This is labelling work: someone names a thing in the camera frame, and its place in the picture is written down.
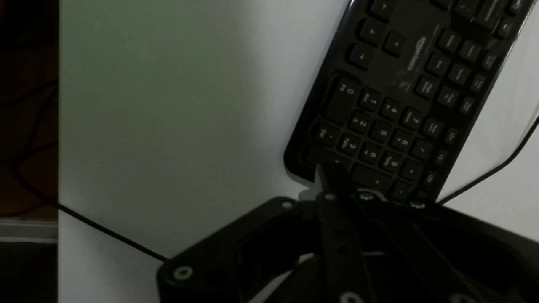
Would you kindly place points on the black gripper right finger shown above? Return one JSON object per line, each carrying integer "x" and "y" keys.
{"x": 449, "y": 256}

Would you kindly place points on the black computer keyboard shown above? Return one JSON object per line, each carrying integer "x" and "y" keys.
{"x": 401, "y": 87}

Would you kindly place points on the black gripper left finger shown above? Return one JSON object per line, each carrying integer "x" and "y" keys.
{"x": 309, "y": 249}

